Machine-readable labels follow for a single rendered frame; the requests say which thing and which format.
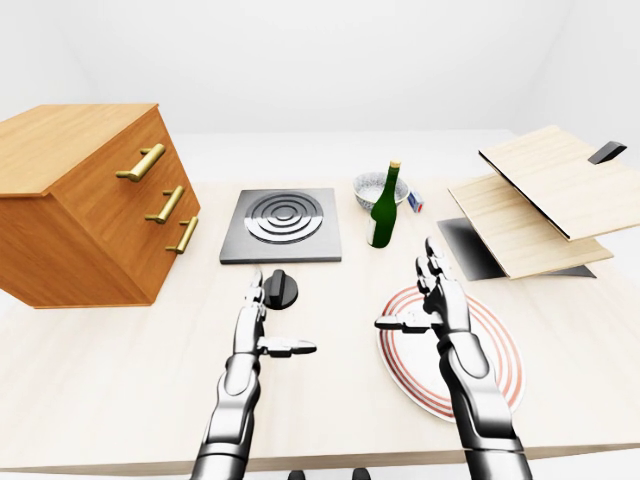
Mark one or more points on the wooden cabinet drawer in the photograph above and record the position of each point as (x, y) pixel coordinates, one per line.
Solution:
(107, 192)
(137, 230)
(157, 270)

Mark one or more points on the small black block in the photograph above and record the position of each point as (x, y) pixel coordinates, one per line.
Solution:
(606, 153)

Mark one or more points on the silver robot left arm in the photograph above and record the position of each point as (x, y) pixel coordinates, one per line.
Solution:
(230, 415)

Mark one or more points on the green glass bottle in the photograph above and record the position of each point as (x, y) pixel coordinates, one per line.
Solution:
(382, 220)

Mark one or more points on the plate with red rings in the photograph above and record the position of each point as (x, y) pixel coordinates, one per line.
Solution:
(415, 360)

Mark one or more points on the silver and black right hand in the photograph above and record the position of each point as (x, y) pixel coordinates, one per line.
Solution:
(447, 310)

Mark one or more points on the small dark shape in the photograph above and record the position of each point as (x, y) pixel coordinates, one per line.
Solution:
(296, 475)
(360, 474)

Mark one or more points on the wooden cabinet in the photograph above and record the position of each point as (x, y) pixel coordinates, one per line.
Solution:
(60, 150)

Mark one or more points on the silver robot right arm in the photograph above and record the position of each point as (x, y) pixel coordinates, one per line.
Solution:
(480, 400)

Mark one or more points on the small blue and white box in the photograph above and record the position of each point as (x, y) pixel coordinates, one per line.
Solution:
(415, 201)

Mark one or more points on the pale wooden board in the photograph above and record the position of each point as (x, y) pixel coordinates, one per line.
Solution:
(550, 175)
(505, 225)

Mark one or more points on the silver and black left hand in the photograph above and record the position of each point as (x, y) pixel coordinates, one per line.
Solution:
(248, 330)

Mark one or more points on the dark metal base sheet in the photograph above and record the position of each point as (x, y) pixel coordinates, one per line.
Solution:
(470, 250)

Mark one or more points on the flat dark stove plate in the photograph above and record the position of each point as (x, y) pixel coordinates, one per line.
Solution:
(240, 245)

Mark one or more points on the round black stove knob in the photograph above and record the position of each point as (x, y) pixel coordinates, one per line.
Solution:
(280, 292)

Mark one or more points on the patterned bowl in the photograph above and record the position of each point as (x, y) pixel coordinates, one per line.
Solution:
(367, 192)

